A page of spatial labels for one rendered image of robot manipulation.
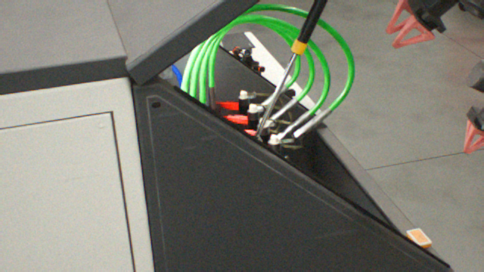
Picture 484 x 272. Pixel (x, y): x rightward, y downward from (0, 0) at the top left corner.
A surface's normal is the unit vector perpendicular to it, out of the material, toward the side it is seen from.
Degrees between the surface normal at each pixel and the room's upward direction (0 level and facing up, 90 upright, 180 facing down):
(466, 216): 0
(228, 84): 90
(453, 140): 0
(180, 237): 90
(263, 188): 90
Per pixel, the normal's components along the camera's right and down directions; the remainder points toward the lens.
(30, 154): 0.27, 0.44
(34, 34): -0.04, -0.88
